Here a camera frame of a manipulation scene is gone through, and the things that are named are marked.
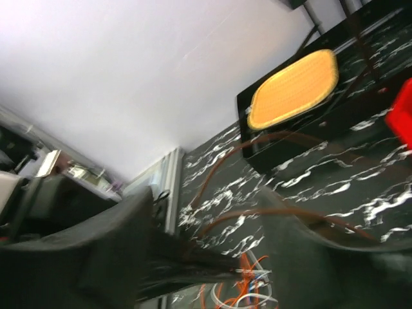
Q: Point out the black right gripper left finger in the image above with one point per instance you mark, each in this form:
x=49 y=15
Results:
x=115 y=259

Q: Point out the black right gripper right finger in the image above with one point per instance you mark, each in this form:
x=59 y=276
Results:
x=315 y=265

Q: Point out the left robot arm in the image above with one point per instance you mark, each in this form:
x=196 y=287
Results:
x=43 y=196

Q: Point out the woven bamboo tray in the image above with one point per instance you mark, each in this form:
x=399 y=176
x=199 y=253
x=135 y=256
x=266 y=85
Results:
x=294 y=90

